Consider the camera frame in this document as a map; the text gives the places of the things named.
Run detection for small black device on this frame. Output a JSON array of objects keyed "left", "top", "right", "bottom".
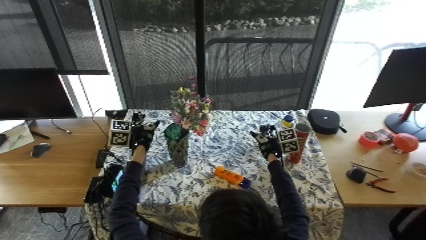
[{"left": 344, "top": 166, "right": 368, "bottom": 185}]

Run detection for green glass vase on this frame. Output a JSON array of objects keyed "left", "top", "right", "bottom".
[{"left": 163, "top": 123, "right": 191, "bottom": 168}]

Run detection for phone with lit screen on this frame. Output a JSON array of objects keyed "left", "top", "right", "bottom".
[{"left": 109, "top": 167, "right": 126, "bottom": 193}]

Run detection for white marker cube on right glove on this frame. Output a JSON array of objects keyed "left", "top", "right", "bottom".
[{"left": 275, "top": 127, "right": 300, "bottom": 155}]

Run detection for orange ball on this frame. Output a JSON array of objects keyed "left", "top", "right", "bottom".
[{"left": 391, "top": 132, "right": 420, "bottom": 154}]

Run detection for colourful flower bouquet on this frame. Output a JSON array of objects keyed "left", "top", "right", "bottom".
[{"left": 169, "top": 76, "right": 214, "bottom": 138}]

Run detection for the person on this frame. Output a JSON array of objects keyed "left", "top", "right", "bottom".
[{"left": 107, "top": 145, "right": 311, "bottom": 240}]

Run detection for blue floral tablecloth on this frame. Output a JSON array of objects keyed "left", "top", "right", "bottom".
[{"left": 83, "top": 108, "right": 346, "bottom": 240}]

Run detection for white marker cube on left glove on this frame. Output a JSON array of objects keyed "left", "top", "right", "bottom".
[{"left": 107, "top": 118, "right": 133, "bottom": 147}]

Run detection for red cylindrical can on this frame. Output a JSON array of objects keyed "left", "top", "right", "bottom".
[{"left": 286, "top": 122, "right": 312, "bottom": 165}]

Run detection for black monitor on red stand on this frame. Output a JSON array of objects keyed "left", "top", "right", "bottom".
[{"left": 362, "top": 46, "right": 426, "bottom": 142}]

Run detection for red tape roll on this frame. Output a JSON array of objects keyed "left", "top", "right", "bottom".
[{"left": 356, "top": 130, "right": 382, "bottom": 149}]

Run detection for thin brown stick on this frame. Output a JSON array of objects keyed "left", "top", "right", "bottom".
[{"left": 348, "top": 161, "right": 384, "bottom": 174}]

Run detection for black box at table edge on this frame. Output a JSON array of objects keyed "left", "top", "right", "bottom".
[{"left": 103, "top": 108, "right": 129, "bottom": 120}]

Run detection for white tape roll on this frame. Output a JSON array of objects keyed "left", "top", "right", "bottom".
[{"left": 404, "top": 161, "right": 426, "bottom": 180}]

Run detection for red handled pliers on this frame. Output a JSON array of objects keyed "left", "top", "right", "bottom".
[{"left": 364, "top": 177, "right": 398, "bottom": 195}]

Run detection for black metal railing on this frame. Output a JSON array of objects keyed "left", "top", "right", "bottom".
[{"left": 203, "top": 36, "right": 315, "bottom": 83}]

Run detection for clear plastic bottle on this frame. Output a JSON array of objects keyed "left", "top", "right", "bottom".
[{"left": 294, "top": 109, "right": 311, "bottom": 126}]

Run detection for flat black device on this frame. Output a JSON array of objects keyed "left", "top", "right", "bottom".
[{"left": 82, "top": 175, "right": 109, "bottom": 205}]

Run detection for person's right hand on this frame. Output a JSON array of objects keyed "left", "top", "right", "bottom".
[{"left": 248, "top": 124, "right": 283, "bottom": 160}]

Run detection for black chair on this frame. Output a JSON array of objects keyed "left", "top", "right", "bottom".
[{"left": 388, "top": 206, "right": 426, "bottom": 240}]

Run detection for white paper sheet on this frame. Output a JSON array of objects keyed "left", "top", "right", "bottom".
[{"left": 0, "top": 120, "right": 35, "bottom": 155}]

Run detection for black cable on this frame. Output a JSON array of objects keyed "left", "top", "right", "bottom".
[{"left": 47, "top": 118, "right": 73, "bottom": 135}]

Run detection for white marker cube on glove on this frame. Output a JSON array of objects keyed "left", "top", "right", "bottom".
[
  {"left": 275, "top": 127, "right": 300, "bottom": 155},
  {"left": 107, "top": 118, "right": 133, "bottom": 147}
]

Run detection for black computer mouse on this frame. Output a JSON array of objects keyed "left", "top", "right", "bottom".
[{"left": 29, "top": 142, "right": 53, "bottom": 159}]

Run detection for yellow bottle with blue cap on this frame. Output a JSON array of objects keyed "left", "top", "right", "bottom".
[{"left": 279, "top": 114, "right": 296, "bottom": 130}]

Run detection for black zip case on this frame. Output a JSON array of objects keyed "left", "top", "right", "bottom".
[{"left": 306, "top": 108, "right": 348, "bottom": 136}]

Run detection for orange bottle with purple cap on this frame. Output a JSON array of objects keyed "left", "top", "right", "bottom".
[{"left": 213, "top": 165, "right": 252, "bottom": 190}]

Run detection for person's left hand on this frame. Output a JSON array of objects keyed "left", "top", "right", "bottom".
[{"left": 130, "top": 112, "right": 161, "bottom": 152}]

